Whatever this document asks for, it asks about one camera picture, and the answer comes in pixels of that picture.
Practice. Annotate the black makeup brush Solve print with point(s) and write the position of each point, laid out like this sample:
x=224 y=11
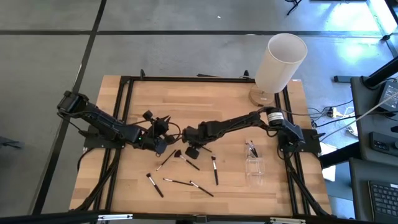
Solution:
x=202 y=188

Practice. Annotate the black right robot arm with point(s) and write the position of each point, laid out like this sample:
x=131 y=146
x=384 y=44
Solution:
x=230 y=124

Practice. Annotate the grey desk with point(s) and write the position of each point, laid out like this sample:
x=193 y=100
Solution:
x=357 y=193
x=362 y=124

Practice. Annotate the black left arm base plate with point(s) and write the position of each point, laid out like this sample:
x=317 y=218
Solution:
x=93 y=141

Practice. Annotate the grey stand foot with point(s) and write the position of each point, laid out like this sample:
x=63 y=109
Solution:
x=342 y=79

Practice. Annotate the white shade wooden table lamp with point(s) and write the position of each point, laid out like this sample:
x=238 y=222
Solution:
x=280 y=68

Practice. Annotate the black monitor pole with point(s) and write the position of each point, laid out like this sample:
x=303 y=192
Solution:
x=382 y=73

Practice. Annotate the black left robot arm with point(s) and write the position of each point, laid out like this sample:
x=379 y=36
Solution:
x=105 y=124

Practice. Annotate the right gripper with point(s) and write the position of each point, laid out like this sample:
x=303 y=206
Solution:
x=191 y=137

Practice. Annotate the black chair base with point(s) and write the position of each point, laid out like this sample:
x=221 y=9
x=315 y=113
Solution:
x=293 y=5

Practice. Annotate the black keyboard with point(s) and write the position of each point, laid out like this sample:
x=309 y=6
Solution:
x=384 y=199

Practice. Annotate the silver rig bracket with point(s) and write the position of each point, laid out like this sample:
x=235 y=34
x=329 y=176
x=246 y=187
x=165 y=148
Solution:
x=115 y=216
x=287 y=221

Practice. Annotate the black control box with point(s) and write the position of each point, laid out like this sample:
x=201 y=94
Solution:
x=381 y=143

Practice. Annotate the clear acrylic organizer container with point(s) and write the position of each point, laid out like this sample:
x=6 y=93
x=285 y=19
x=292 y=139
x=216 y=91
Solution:
x=255 y=174

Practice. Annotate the white power strip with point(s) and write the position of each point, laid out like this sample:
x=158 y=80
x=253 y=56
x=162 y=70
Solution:
x=334 y=112

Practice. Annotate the black camera rig crossbar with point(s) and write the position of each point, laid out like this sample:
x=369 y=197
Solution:
x=62 y=217

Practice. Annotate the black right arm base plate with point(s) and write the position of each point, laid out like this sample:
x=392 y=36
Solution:
x=311 y=146

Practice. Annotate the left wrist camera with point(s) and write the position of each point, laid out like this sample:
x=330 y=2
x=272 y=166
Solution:
x=161 y=127

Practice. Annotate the black aluminium table frame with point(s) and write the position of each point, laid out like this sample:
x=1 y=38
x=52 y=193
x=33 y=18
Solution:
x=192 y=79

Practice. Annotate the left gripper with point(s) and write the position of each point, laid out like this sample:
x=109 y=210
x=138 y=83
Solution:
x=155 y=138

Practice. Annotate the black fan makeup brush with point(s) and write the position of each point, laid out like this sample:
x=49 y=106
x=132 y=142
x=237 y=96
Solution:
x=188 y=160

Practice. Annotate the black desk leg bar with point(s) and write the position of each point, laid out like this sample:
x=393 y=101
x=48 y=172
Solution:
x=345 y=155

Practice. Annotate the thick black makeup brush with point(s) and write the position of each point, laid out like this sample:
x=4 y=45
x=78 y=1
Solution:
x=155 y=186
x=215 y=172

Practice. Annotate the white paper sheet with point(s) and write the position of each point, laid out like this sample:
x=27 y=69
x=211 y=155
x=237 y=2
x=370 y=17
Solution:
x=329 y=172

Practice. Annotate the dark tablet device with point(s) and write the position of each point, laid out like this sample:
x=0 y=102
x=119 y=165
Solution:
x=390 y=95

